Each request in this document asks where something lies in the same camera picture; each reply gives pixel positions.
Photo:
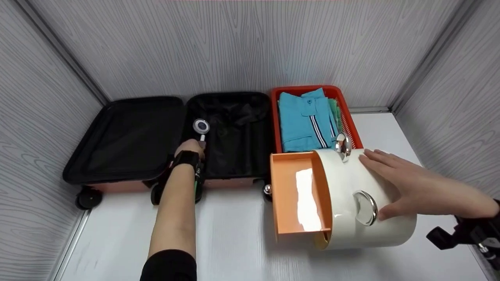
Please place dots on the person's right hand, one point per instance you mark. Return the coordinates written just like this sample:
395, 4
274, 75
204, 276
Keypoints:
425, 189

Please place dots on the person's right index finger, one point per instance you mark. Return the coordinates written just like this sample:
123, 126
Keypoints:
375, 167

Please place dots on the folded green cloth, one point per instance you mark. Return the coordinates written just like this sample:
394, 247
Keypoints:
335, 111

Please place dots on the person's right fingers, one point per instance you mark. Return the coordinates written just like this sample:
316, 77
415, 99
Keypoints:
386, 157

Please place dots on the white round storage box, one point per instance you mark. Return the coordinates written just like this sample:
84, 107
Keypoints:
351, 179

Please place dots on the round white hand mirror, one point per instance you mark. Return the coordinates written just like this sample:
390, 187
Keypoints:
201, 126

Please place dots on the person's left fingers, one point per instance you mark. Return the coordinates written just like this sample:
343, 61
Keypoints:
200, 149

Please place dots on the pink suitcase with black lining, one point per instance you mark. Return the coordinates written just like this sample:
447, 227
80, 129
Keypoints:
129, 140

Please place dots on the orange drawer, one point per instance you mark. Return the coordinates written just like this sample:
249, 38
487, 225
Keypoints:
287, 191

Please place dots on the person's left forearm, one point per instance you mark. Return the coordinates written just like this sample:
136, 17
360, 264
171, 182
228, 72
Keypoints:
175, 210

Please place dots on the red plastic basket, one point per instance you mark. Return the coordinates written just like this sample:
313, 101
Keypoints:
345, 117

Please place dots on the folded blue polo shirt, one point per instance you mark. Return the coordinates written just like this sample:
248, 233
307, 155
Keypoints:
302, 121

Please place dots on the person's right thumb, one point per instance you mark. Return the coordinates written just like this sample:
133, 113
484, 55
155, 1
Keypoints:
392, 212

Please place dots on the person's left hand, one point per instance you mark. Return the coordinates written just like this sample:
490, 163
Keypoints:
189, 145

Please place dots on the person's right forearm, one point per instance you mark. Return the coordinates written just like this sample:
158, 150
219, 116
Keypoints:
494, 208

